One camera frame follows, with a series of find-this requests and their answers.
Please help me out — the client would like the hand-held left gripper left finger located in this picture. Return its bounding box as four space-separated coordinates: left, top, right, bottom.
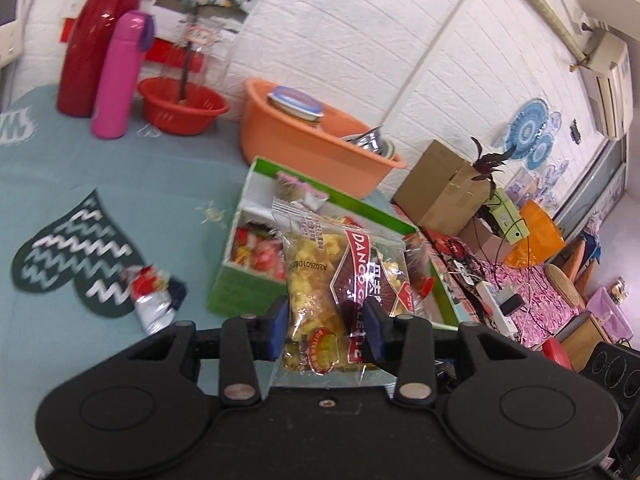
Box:
125 296 290 407

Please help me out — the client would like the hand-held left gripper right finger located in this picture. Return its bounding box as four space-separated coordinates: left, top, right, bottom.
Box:
361 298 530 407

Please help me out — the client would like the green cardboard box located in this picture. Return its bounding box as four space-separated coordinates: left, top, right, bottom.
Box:
207 156 473 332

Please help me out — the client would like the clear packet of yellow snacks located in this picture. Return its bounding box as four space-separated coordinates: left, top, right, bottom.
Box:
271 197 418 377

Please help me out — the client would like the wooden stool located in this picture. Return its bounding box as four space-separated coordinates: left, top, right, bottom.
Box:
560 315 608 373

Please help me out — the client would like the red stool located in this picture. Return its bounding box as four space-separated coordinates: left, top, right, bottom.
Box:
541 337 577 372

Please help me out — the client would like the red cartoon snack packet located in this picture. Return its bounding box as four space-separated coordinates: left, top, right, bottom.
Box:
229 224 288 281

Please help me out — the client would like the dark red dates packet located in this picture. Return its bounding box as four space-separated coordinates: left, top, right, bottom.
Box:
402 232 437 313

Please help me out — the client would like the round wicker stool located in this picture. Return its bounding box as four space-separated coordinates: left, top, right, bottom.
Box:
544 262 587 311

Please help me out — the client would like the red printed envelope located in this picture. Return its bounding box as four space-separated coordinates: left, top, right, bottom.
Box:
425 230 471 271

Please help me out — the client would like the white power strip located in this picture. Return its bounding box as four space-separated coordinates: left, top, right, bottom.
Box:
472 280 518 336

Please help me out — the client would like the red and white foil packet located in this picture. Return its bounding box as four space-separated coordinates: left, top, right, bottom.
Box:
121 264 189 337

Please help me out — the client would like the small brown cardboard box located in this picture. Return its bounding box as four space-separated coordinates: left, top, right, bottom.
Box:
457 217 516 263

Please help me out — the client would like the pink snack packet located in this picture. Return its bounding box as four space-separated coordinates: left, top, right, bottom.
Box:
275 170 329 211

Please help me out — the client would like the orange plastic bag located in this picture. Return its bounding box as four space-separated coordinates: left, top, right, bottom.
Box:
502 199 566 268

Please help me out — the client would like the large brown cardboard box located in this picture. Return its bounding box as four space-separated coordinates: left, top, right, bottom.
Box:
392 139 496 237

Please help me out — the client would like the green shoe box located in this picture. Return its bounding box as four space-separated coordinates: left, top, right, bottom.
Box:
487 187 530 242

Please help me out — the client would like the orange plastic basin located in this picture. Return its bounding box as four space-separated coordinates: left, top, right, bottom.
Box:
239 77 407 200

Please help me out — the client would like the metal bowl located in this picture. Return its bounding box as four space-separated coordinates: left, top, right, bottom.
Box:
342 127 398 158

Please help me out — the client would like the teal printed tablecloth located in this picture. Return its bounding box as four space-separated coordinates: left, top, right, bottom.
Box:
0 84 416 411

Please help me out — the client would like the purple leafed plant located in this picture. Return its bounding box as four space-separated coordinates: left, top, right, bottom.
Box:
470 136 516 196

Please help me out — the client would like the jar with blue lid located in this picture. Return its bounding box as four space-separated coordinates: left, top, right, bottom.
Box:
265 86 325 128

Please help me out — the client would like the red plastic basin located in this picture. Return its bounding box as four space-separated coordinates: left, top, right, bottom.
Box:
137 77 231 136

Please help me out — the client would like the large blue round doily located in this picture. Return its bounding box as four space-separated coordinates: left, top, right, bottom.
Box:
502 99 551 148

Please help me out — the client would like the glass pitcher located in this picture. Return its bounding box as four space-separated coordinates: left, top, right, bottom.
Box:
172 15 236 106

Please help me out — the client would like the pink thermos bottle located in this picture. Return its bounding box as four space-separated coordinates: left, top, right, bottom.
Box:
91 10 156 140

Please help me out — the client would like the white air conditioner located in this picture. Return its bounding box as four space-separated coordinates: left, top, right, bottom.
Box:
580 22 632 141

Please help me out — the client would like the red box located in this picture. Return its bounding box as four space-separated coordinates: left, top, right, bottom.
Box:
142 36 208 73

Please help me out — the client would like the red thermos jug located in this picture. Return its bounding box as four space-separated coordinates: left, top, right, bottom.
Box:
56 0 151 118

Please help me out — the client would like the beige wrapped pipe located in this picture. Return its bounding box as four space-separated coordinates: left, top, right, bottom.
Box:
487 0 588 68

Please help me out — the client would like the white appliance with screen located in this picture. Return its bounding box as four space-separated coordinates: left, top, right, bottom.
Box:
0 0 28 68

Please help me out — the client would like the pale wall sticker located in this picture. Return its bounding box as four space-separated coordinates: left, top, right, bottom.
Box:
505 166 536 203

